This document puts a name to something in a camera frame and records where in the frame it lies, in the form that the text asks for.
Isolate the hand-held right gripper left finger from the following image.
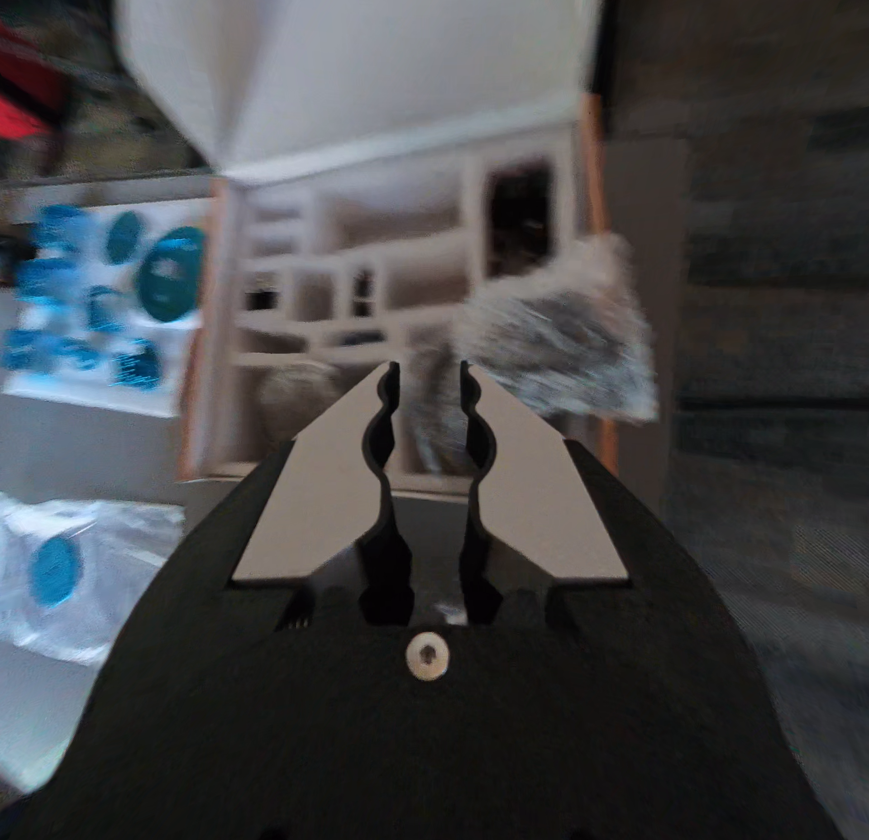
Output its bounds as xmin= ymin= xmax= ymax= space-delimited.
xmin=231 ymin=361 xmax=416 ymax=627

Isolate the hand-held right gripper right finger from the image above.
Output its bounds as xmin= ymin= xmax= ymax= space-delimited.
xmin=458 ymin=361 xmax=631 ymax=627

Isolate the clear plastic bag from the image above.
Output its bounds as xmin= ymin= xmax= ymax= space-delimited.
xmin=0 ymin=492 xmax=186 ymax=666

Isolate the blue perforated round metal plate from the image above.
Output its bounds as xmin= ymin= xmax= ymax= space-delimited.
xmin=29 ymin=535 xmax=84 ymax=608

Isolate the orange and white box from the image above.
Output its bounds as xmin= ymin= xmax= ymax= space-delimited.
xmin=177 ymin=0 xmax=622 ymax=498

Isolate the grey desk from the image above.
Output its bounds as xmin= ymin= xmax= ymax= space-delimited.
xmin=0 ymin=137 xmax=693 ymax=793

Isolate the clear bagged part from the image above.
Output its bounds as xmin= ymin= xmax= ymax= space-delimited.
xmin=406 ymin=331 xmax=471 ymax=476

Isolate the bubble-wrapped wheel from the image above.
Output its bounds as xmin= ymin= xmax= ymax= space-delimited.
xmin=458 ymin=234 xmax=661 ymax=425

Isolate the white foam sheet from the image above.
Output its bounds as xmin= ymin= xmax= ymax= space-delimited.
xmin=0 ymin=198 xmax=213 ymax=418

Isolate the small black part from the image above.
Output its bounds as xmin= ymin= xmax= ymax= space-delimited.
xmin=484 ymin=163 xmax=552 ymax=279

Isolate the plain blue round plate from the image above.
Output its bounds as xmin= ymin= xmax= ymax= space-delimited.
xmin=104 ymin=210 xmax=145 ymax=266

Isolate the small dark blue bracket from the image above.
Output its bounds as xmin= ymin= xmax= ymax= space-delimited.
xmin=110 ymin=339 xmax=165 ymax=391
xmin=85 ymin=285 xmax=129 ymax=333

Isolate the blue ring-shaped plate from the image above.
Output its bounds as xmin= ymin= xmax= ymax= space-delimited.
xmin=134 ymin=227 xmax=206 ymax=324

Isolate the small light blue bracket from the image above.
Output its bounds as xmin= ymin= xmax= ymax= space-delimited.
xmin=57 ymin=339 xmax=104 ymax=374

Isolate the long blue U bracket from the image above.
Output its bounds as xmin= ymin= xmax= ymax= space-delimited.
xmin=33 ymin=204 xmax=95 ymax=256
xmin=2 ymin=329 xmax=58 ymax=374
xmin=15 ymin=258 xmax=84 ymax=306

